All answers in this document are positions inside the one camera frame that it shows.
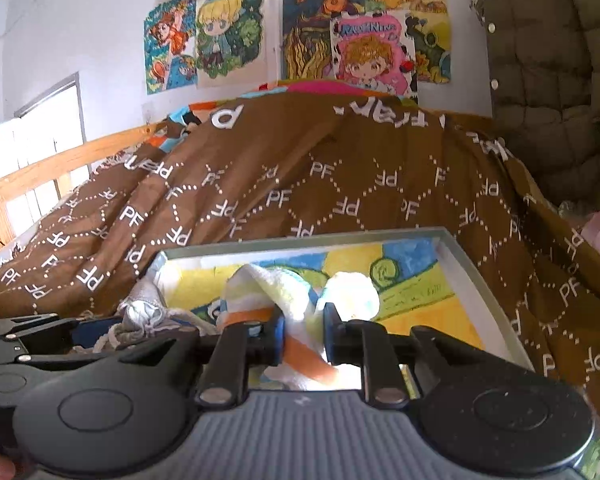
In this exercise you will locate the striped terry towel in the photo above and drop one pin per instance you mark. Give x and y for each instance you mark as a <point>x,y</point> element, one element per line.
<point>300,300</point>

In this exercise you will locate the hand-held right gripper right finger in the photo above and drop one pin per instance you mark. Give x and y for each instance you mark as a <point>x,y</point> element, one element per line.
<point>328,340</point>

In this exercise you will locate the brown patterned blanket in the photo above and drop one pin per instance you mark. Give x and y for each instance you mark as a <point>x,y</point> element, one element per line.
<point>330,170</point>

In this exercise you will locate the window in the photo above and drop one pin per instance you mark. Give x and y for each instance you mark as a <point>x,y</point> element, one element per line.
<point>45,120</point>

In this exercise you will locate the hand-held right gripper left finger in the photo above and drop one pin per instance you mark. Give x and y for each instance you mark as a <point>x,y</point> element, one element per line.
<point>278,337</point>

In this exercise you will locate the wooden bed rail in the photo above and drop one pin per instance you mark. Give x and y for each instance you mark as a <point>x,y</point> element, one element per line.
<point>55,155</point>

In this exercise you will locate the orange-haired figures wall poster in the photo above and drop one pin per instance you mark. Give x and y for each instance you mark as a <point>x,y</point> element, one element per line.
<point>170,45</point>

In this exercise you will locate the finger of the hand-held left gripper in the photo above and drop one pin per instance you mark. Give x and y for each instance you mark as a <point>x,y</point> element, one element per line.
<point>30,332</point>

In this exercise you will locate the pink blond figure wall poster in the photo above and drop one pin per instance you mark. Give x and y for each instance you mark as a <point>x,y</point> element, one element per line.
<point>370,55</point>

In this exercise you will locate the blue yellow swirl wall poster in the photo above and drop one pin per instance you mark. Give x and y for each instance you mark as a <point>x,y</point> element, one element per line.
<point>310,30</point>

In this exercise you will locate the olive puffer jacket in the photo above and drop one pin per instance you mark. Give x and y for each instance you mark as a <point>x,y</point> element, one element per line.
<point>545,60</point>

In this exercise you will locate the grey-rimmed cartoon print tray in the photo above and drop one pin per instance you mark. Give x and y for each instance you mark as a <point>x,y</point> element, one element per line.
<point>415,290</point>

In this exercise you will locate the blond figure green wall poster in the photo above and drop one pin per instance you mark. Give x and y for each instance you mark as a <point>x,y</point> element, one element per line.
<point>230,35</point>

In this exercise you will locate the colourful bed sheet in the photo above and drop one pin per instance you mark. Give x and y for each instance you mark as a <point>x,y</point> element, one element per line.
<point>180,120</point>

